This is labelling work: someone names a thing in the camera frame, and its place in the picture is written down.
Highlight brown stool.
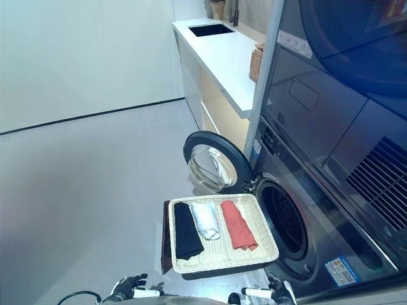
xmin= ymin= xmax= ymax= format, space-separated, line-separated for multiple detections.
xmin=160 ymin=200 xmax=175 ymax=275

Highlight dark faucet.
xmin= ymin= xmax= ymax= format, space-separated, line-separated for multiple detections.
xmin=228 ymin=0 xmax=240 ymax=27

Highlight black cloth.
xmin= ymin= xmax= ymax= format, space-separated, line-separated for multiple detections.
xmin=173 ymin=201 xmax=205 ymax=262

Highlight white appliance enclosure panel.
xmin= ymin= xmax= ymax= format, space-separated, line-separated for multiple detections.
xmin=244 ymin=0 xmax=286 ymax=159

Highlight small brown wicker basket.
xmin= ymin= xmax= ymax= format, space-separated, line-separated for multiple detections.
xmin=248 ymin=42 xmax=266 ymax=83

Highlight white cloth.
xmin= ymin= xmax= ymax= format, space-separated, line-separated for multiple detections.
xmin=190 ymin=203 xmax=221 ymax=241

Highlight dark grey stacked dryer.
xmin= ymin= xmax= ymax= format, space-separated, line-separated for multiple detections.
xmin=265 ymin=0 xmax=407 ymax=268

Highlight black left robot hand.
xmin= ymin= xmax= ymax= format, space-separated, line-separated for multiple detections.
xmin=104 ymin=273 xmax=165 ymax=302

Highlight white counter cabinet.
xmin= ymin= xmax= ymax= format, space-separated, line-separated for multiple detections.
xmin=172 ymin=20 xmax=266 ymax=153

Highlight round glass washer door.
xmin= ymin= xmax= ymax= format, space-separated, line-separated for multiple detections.
xmin=183 ymin=130 xmax=255 ymax=194

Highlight cream wicker basket tray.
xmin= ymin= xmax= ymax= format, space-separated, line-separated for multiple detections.
xmin=167 ymin=193 xmax=280 ymax=274

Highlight red cloth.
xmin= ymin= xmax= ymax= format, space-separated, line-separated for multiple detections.
xmin=220 ymin=200 xmax=259 ymax=252

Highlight black recessed sink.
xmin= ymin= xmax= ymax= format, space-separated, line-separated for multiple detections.
xmin=187 ymin=24 xmax=238 ymax=38

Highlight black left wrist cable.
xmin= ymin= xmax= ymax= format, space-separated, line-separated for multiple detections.
xmin=59 ymin=290 xmax=102 ymax=305

